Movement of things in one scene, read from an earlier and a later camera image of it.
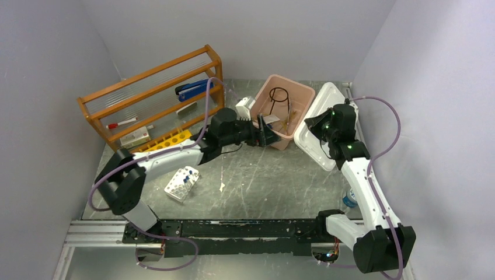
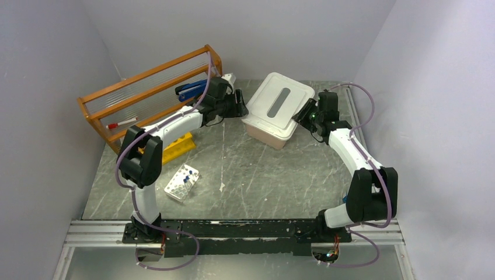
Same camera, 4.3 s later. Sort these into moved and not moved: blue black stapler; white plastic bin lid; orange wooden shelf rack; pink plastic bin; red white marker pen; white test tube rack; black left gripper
Moved: pink plastic bin; white plastic bin lid; black left gripper
Not moved: blue black stapler; orange wooden shelf rack; white test tube rack; red white marker pen
